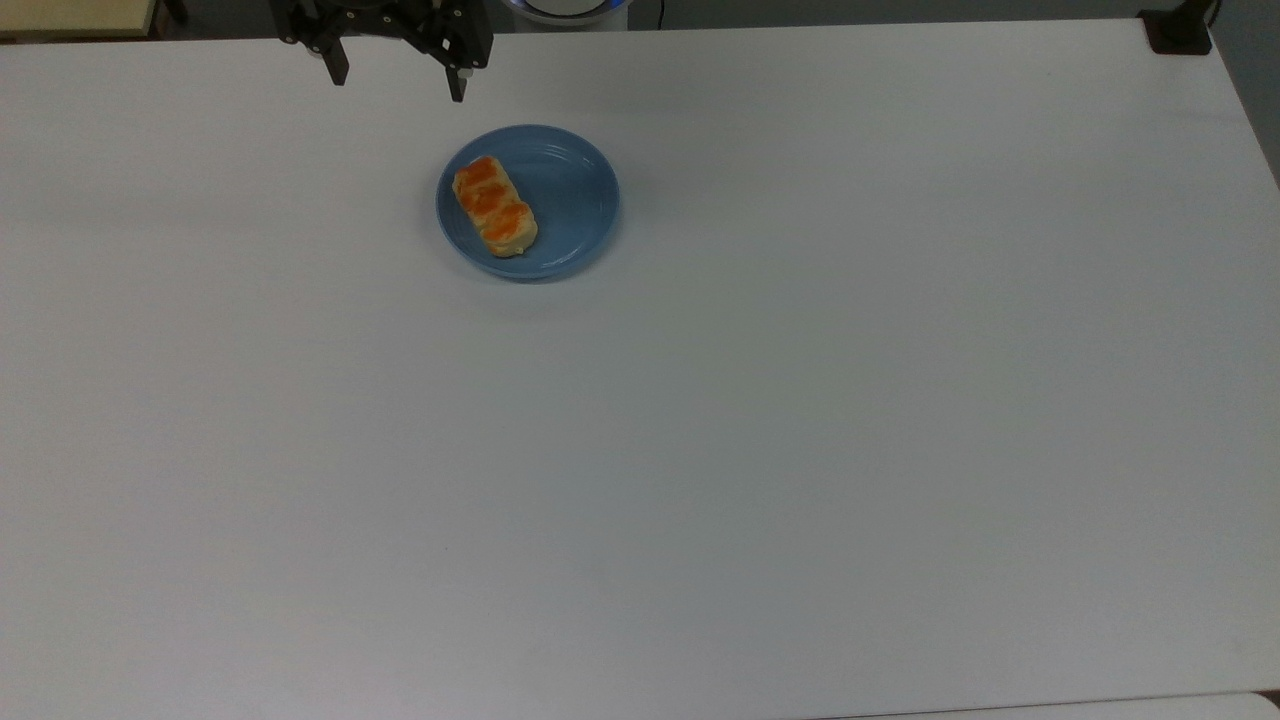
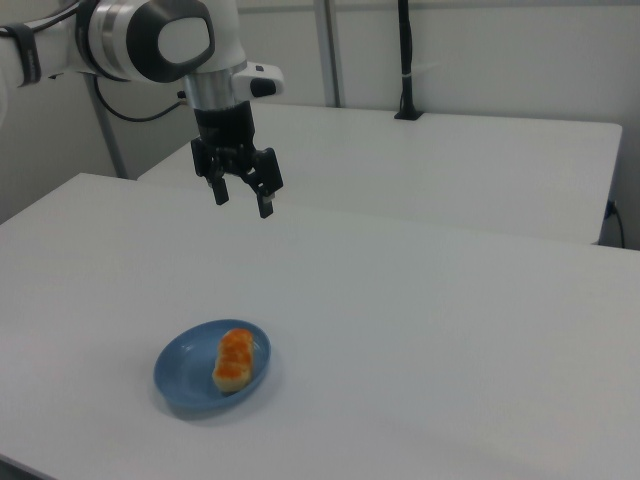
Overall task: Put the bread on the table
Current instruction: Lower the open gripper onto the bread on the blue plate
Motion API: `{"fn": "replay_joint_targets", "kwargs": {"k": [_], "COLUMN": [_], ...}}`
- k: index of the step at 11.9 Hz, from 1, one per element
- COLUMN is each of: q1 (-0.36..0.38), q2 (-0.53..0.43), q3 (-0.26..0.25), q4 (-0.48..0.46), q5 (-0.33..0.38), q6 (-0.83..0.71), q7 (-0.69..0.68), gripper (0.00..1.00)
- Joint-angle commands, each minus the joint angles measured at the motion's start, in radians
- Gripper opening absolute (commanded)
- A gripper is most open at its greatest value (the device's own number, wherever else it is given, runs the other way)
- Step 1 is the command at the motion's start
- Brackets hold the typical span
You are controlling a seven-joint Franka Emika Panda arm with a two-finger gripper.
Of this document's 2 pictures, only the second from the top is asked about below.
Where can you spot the grey metal frame post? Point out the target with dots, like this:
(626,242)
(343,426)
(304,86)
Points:
(107,125)

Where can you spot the orange-topped bread loaf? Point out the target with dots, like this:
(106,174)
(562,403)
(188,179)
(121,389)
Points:
(233,359)

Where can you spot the white back table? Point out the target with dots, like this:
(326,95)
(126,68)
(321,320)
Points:
(450,170)

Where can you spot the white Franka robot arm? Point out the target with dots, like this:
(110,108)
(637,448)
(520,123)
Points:
(120,40)

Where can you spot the grey wall partition post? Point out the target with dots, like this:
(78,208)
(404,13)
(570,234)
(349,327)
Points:
(332,50)

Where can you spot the blue oval plate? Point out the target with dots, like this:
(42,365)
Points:
(200,370)

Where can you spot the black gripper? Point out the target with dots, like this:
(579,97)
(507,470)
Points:
(225,135)

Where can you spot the black camera stand pole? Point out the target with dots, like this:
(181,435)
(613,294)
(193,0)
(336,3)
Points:
(407,60)

